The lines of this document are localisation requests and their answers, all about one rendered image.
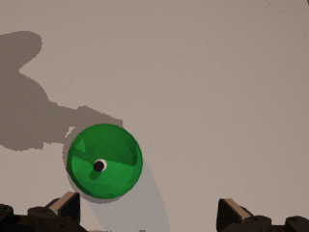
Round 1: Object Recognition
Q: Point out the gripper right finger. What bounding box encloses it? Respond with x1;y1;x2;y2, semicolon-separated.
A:
216;198;309;232

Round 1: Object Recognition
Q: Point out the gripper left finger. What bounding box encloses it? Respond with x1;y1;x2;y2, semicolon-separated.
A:
0;191;88;232

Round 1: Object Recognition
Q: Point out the green bell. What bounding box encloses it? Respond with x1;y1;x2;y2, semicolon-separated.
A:
67;124;143;199

